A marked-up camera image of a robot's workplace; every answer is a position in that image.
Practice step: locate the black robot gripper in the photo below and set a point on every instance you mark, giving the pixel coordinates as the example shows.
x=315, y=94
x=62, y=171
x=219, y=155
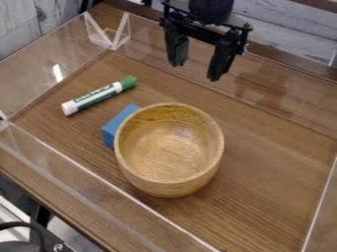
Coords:
x=207, y=21

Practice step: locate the blue foam block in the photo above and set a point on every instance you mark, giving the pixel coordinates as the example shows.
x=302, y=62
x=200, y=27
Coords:
x=111, y=127

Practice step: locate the green and white marker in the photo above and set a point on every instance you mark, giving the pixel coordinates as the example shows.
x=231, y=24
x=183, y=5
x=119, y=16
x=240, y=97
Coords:
x=81, y=102

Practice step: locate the clear acrylic tray wall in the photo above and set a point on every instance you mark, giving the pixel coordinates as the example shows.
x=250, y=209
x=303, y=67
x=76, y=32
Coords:
x=270, y=201

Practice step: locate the brown wooden bowl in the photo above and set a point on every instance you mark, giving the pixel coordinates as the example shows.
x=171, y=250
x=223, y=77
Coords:
x=168, y=147

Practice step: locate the black metal table bracket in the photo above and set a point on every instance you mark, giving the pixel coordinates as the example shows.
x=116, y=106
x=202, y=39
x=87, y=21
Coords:
x=46, y=240

